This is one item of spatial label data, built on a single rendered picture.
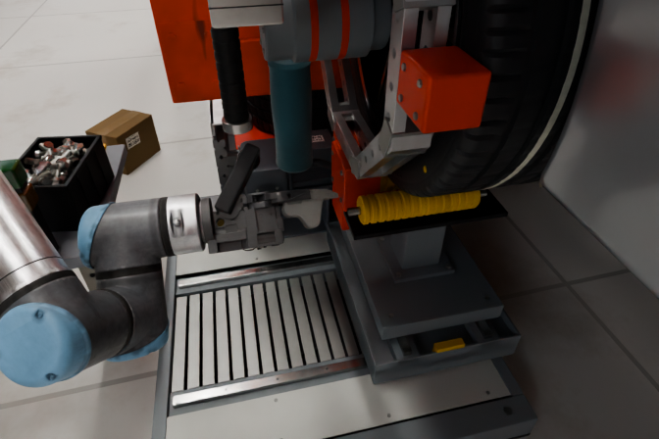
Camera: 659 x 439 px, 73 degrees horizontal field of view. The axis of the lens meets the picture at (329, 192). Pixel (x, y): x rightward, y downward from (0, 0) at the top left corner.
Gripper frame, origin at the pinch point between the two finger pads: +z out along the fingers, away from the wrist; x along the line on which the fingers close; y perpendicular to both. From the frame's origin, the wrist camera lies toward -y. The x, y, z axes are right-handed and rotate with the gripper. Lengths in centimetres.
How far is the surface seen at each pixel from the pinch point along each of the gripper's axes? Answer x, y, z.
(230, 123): 7.2, -10.7, -14.1
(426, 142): 12.1, -4.0, 12.5
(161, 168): -127, -33, -47
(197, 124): -153, -58, -32
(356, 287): -49, 21, 13
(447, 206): -12.7, 4.4, 25.6
